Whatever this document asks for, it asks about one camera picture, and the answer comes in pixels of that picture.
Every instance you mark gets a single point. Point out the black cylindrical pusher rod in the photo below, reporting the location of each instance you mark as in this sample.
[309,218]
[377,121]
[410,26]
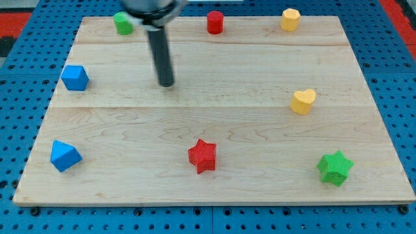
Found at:
[161,57]

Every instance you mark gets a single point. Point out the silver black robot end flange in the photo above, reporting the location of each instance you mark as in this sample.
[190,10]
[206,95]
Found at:
[152,14]

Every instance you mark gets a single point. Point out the yellow heart block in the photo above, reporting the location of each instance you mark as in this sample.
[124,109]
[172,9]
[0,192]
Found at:
[302,101]

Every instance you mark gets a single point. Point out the green cylinder block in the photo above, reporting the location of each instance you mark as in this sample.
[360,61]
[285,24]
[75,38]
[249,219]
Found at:
[122,23]

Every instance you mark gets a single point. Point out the red cylinder block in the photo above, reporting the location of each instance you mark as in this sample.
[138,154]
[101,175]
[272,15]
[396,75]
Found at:
[215,22]

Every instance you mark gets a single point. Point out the blue pentagon block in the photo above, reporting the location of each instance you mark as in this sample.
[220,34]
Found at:
[74,77]

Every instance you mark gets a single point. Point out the red star block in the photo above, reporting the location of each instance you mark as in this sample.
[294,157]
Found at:
[203,156]

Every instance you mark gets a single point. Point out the wooden board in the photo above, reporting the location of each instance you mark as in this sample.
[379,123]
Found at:
[234,90]

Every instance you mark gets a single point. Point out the yellow hexagon block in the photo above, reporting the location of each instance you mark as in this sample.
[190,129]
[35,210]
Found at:
[290,19]

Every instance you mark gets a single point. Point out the blue triangle block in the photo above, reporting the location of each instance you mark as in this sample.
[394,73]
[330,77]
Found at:
[63,156]

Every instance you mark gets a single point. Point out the green star block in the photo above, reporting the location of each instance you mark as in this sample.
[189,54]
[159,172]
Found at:
[334,168]

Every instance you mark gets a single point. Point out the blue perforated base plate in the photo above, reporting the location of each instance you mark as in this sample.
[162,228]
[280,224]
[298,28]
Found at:
[42,40]

